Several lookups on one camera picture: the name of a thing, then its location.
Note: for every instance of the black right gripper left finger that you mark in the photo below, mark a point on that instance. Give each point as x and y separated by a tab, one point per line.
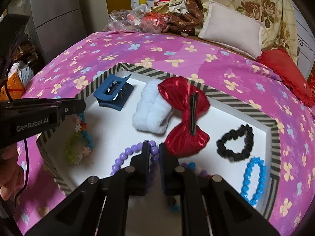
127	182

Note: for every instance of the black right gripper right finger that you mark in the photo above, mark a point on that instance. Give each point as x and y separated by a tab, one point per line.
179	181

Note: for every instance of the red satin bow clip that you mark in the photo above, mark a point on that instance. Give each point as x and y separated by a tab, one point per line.
186	139

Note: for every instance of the black scrunchie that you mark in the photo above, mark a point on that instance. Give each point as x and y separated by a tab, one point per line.
237	144

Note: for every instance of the white fluffy scrunchie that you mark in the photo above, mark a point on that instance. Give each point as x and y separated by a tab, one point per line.
152	111

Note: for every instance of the blue hair claw clip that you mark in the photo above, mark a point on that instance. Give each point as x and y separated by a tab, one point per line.
114	92

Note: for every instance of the left hand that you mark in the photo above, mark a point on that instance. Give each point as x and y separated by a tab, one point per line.
12	175

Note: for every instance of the orange plastic basket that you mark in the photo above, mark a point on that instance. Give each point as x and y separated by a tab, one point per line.
14	86

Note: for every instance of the striped shallow tray box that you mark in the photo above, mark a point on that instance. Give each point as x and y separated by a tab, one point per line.
112	131

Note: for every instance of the pink floral bed sheet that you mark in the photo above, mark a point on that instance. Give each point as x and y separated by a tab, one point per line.
255	84

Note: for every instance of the grey refrigerator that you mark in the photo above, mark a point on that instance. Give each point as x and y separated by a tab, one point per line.
54	25

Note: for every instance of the clear plastic bag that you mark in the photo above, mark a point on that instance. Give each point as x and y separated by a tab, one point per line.
127	20

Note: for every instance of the brown patterned blanket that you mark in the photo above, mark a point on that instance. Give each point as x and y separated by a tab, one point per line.
186	16

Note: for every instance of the red heart cushion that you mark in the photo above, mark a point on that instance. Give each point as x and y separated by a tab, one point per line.
282	64

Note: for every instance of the white small pillow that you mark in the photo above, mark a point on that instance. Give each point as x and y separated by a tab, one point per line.
232	29

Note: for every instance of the yellow bottle cap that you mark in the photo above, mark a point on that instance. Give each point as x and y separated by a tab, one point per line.
143	2

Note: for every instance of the santa plush toy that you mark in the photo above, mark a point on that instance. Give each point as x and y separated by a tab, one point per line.
161	7

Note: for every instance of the floral beige quilt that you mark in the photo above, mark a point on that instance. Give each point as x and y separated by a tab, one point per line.
277	17

